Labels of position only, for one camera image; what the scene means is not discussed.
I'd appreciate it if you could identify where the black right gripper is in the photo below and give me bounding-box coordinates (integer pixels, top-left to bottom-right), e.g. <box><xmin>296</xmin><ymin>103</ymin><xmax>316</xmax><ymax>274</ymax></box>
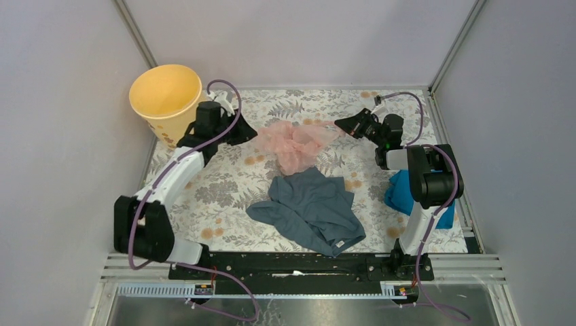
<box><xmin>334</xmin><ymin>108</ymin><xmax>386</xmax><ymax>147</ymax></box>

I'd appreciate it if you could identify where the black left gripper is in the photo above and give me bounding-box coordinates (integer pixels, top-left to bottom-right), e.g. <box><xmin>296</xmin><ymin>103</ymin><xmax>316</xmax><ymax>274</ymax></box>
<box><xmin>213</xmin><ymin>108</ymin><xmax>257</xmax><ymax>145</ymax></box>

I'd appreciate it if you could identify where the pink plastic trash bag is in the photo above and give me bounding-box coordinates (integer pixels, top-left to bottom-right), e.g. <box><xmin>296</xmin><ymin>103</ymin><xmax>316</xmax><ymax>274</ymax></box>
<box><xmin>253</xmin><ymin>120</ymin><xmax>345</xmax><ymax>175</ymax></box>

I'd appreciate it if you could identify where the yellow plastic trash bin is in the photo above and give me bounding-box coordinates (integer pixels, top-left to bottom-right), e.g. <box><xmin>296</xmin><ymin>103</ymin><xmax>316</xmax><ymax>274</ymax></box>
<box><xmin>128</xmin><ymin>65</ymin><xmax>206</xmax><ymax>149</ymax></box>

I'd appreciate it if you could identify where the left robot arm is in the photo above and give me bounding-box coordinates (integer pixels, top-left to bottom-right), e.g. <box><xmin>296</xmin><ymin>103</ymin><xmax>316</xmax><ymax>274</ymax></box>
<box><xmin>113</xmin><ymin>101</ymin><xmax>257</xmax><ymax>279</ymax></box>

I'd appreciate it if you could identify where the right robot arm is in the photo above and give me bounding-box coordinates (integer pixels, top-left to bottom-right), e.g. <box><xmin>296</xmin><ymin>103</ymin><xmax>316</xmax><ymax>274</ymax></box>
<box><xmin>334</xmin><ymin>109</ymin><xmax>463</xmax><ymax>280</ymax></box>

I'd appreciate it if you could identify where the floral patterned table mat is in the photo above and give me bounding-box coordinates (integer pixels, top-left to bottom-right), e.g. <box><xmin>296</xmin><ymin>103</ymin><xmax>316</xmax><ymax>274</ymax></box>
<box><xmin>140</xmin><ymin>88</ymin><xmax>469</xmax><ymax>255</ymax></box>

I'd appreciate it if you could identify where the bright blue cloth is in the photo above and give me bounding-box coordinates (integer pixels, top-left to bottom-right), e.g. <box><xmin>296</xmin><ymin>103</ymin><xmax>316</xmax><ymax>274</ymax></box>
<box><xmin>384</xmin><ymin>170</ymin><xmax>456</xmax><ymax>230</ymax></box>

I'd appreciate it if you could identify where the grey-blue crumpled cloth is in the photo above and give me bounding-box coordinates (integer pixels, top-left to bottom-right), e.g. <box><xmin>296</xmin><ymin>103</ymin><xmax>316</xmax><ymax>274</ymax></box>
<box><xmin>246</xmin><ymin>167</ymin><xmax>366</xmax><ymax>257</ymax></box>

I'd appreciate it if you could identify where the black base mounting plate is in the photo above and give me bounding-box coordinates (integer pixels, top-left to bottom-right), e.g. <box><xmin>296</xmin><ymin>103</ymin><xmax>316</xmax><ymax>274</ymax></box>
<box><xmin>168</xmin><ymin>251</ymin><xmax>435</xmax><ymax>295</ymax></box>

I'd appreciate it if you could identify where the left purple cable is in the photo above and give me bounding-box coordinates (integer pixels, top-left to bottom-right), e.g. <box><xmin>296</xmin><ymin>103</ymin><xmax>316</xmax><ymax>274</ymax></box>
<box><xmin>128</xmin><ymin>79</ymin><xmax>262</xmax><ymax>323</ymax></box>

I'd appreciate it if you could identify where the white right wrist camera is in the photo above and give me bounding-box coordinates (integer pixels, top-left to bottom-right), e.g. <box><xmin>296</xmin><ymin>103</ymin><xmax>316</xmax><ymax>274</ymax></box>
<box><xmin>370</xmin><ymin>94</ymin><xmax>390</xmax><ymax>117</ymax></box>

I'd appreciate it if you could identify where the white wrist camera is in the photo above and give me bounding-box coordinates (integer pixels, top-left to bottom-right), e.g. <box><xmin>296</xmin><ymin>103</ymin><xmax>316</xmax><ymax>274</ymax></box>
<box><xmin>206</xmin><ymin>91</ymin><xmax>236</xmax><ymax>116</ymax></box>
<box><xmin>370</xmin><ymin>94</ymin><xmax>390</xmax><ymax>117</ymax></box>

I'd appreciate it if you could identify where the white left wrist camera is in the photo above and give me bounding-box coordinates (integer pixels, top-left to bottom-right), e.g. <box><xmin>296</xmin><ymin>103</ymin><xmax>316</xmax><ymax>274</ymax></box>
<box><xmin>206</xmin><ymin>91</ymin><xmax>236</xmax><ymax>116</ymax></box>

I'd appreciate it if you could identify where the white slotted cable duct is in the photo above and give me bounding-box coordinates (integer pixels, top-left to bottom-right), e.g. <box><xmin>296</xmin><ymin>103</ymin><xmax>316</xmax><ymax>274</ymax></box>
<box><xmin>115</xmin><ymin>282</ymin><xmax>409</xmax><ymax>301</ymax></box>

